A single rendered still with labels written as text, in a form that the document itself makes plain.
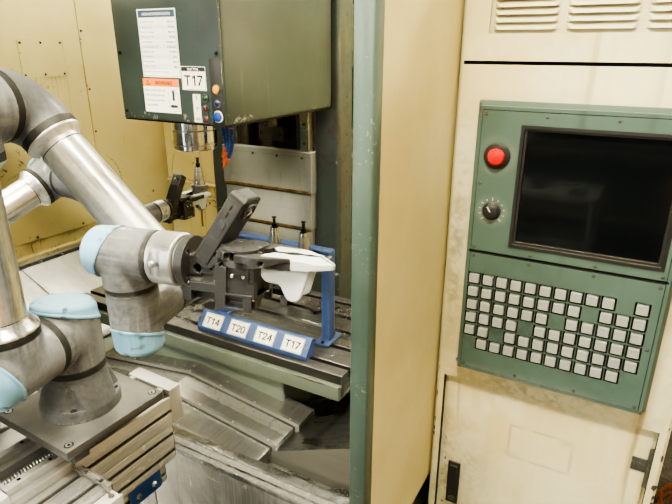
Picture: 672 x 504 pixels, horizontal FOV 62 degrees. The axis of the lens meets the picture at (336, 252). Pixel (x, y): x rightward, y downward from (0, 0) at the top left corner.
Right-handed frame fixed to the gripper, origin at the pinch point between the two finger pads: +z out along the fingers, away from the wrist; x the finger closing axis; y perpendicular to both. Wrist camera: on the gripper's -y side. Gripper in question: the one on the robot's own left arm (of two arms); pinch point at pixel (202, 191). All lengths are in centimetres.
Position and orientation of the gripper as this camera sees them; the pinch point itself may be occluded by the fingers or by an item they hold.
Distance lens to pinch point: 220.2
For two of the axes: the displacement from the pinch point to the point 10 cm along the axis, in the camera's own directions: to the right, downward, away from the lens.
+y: 0.0, 9.4, 3.5
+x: 8.7, 1.7, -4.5
